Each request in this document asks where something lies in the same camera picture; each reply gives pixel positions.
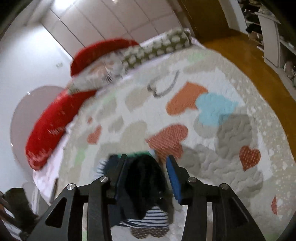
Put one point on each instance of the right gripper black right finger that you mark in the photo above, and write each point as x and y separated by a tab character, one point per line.
231	219

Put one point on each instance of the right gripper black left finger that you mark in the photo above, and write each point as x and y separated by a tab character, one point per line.
63	219

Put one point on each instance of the dark frog print pants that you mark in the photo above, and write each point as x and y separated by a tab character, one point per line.
141	193

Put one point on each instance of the red pillow near headboard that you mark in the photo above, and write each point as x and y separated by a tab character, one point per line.
51	126

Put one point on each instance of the white bed headboard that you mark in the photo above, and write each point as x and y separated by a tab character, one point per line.
24	117

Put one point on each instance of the heart pattern quilt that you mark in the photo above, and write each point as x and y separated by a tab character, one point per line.
199	107

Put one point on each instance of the floral grey pillow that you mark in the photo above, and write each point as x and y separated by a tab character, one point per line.
102	72

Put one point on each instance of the red pillow at back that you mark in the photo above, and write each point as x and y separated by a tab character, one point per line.
91	53

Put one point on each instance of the white wardrobe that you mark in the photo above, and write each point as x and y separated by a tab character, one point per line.
78	24

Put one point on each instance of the white tv cabinet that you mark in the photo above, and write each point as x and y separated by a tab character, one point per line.
275	49

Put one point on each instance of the olive dotted bolster pillow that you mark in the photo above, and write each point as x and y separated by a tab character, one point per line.
172	40

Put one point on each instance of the wooden door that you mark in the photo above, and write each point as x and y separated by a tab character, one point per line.
206	18

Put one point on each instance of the cluttered shoe rack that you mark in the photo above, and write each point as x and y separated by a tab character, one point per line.
253	26

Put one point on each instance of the wall power socket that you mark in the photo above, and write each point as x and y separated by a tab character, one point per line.
59	65

